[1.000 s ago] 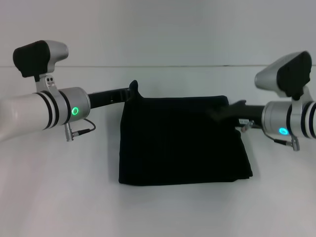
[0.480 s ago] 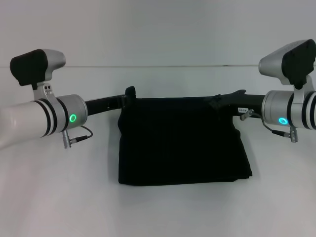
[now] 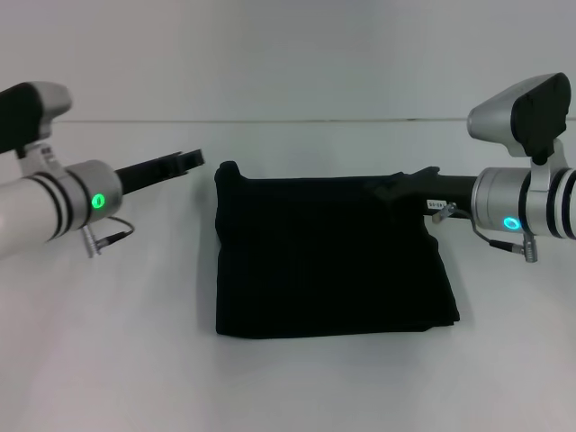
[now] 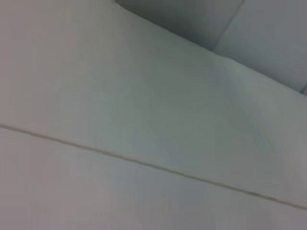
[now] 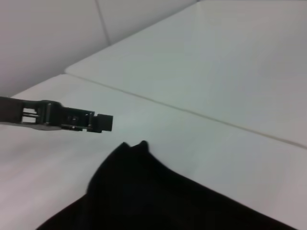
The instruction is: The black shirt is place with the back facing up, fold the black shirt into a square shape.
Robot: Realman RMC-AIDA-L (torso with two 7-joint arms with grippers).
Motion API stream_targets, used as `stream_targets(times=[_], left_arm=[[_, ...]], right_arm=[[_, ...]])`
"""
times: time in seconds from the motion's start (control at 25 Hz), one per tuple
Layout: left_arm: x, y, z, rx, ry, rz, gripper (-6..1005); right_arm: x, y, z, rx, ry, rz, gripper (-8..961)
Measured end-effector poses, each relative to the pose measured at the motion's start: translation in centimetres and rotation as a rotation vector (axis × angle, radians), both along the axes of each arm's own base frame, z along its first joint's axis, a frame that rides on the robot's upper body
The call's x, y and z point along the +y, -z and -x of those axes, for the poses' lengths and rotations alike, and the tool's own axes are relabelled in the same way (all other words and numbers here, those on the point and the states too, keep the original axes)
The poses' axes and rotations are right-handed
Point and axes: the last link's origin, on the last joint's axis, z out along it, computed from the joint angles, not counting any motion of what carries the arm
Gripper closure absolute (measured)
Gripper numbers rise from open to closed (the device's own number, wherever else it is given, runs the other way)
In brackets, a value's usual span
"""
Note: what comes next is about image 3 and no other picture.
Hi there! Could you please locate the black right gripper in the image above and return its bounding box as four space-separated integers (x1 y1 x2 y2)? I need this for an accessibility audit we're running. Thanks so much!
372 166 479 222

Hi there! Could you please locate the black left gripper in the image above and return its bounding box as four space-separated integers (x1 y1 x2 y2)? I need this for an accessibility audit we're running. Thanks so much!
115 149 207 200

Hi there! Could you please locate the black shirt with FREE print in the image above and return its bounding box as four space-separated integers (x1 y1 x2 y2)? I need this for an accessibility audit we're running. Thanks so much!
213 160 462 337

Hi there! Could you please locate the right gripper cable with plug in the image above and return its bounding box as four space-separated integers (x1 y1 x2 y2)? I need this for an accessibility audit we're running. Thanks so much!
430 201 540 266

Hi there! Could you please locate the gripper cable with plug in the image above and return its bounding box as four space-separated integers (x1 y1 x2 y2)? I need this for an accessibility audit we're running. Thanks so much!
430 201 540 266
80 215 137 259

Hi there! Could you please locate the left gripper cable with plug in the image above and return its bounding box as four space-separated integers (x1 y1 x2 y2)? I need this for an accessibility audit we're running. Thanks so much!
80 215 137 259

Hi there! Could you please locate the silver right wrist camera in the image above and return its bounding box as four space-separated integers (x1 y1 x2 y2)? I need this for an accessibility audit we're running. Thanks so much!
467 72 570 191

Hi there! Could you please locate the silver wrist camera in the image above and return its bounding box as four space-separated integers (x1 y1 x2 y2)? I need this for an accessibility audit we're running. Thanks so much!
467 72 570 191
0 81 74 176

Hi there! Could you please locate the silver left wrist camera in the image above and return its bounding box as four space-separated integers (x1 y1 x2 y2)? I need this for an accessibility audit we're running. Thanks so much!
0 81 74 176

